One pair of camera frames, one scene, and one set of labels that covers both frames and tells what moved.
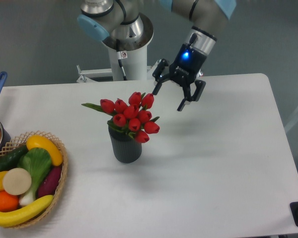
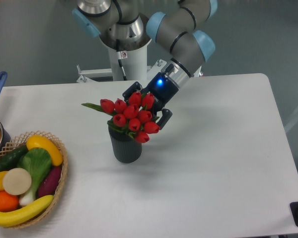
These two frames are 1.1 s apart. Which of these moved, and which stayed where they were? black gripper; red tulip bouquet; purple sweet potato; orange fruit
Moved: black gripper
Stayed: orange fruit; purple sweet potato; red tulip bouquet
